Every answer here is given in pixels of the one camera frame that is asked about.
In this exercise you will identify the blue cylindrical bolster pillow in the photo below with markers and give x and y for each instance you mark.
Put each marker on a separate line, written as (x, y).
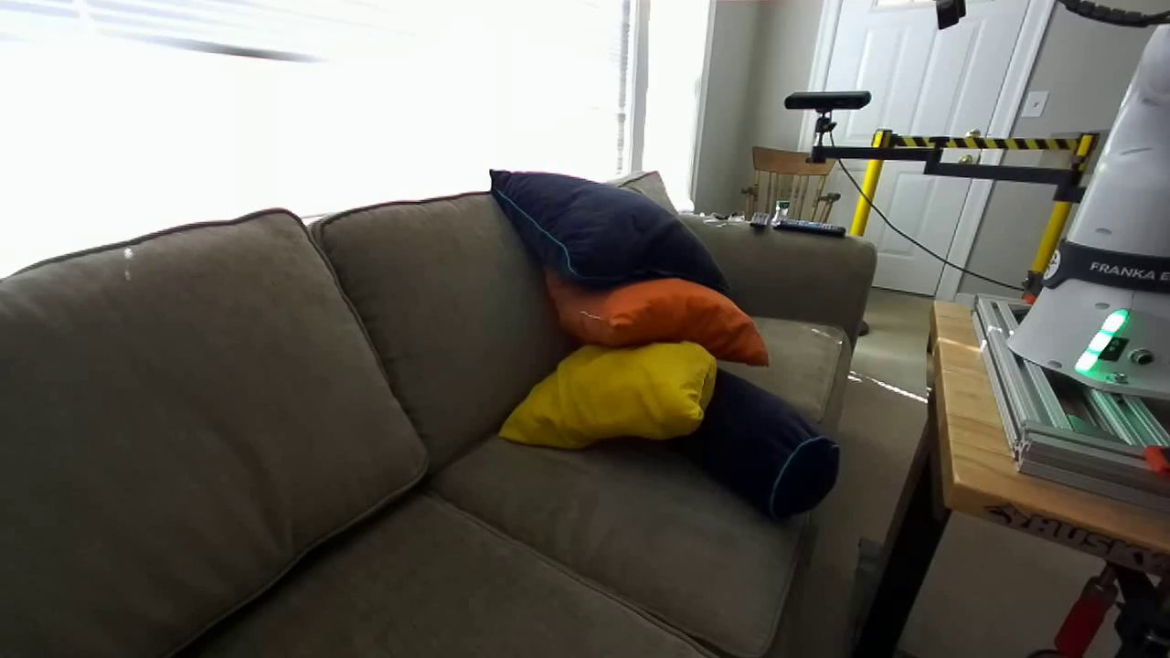
(771, 453)

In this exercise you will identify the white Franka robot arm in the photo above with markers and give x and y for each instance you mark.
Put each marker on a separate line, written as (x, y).
(1128, 186)

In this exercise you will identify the yellow throw pillow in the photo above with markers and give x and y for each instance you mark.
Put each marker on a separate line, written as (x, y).
(609, 398)

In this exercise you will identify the orange throw pillow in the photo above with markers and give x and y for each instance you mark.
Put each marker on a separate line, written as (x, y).
(660, 316)

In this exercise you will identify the navy square throw pillow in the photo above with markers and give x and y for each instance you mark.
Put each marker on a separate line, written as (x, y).
(606, 223)

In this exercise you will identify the grey-brown sofa back cushion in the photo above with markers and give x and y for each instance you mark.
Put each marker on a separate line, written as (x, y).
(184, 427)
(440, 304)

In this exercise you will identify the grey-brown fabric sofa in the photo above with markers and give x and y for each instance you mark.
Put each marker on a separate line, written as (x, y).
(791, 276)

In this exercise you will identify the black remote control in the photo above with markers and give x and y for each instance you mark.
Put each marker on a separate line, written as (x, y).
(805, 227)

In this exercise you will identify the wooden slat chair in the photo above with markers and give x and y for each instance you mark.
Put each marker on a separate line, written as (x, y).
(786, 186)

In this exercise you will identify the white window blinds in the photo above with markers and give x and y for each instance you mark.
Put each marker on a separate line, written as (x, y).
(304, 111)

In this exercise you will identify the wooden work table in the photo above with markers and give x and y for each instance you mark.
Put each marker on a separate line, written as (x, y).
(973, 462)

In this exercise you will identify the white panel door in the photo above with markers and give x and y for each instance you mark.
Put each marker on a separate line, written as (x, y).
(925, 75)

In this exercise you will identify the yellow black striped stand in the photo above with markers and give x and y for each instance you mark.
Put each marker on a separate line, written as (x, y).
(973, 145)

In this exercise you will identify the red clamp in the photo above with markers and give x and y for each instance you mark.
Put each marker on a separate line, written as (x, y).
(1085, 615)

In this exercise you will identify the red black hand tool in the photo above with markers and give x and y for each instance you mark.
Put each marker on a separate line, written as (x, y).
(1157, 462)

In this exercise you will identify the black stereo camera bar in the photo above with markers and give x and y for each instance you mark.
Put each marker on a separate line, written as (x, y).
(828, 102)

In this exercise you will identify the white light switch plate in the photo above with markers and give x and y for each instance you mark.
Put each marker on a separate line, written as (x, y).
(1036, 103)

